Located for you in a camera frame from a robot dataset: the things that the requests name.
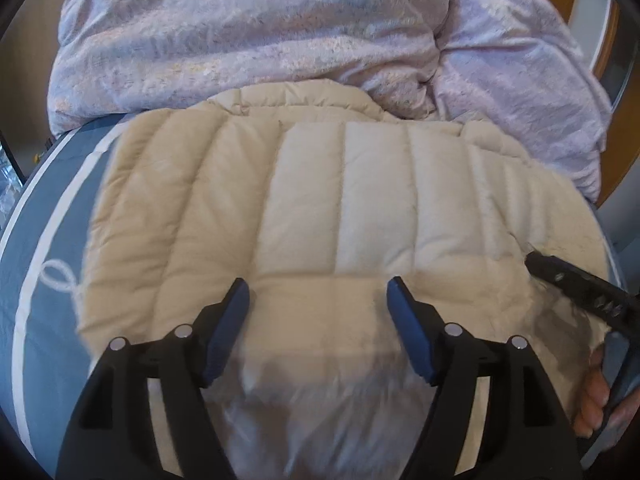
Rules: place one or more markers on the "clear glass clutter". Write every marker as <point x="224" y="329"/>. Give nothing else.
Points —
<point x="9" y="180"/>

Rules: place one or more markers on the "lavender patterned duvet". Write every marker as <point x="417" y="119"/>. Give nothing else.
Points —
<point x="280" y="40"/>

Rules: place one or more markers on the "person's right hand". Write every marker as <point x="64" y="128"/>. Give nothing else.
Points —
<point x="592" y="395"/>

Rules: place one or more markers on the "cream puffer jacket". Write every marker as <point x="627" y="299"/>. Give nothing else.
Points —
<point x="310" y="210"/>

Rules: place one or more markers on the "blue white striped bed sheet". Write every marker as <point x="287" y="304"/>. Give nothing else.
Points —
<point x="45" y="280"/>

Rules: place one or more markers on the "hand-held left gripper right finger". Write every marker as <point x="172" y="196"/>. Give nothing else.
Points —
<point x="409" y="327"/>

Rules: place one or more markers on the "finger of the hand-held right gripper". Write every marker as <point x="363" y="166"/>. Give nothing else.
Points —
<point x="580" y="285"/>

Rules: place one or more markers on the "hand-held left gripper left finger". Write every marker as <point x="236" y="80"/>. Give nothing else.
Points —
<point x="227" y="327"/>

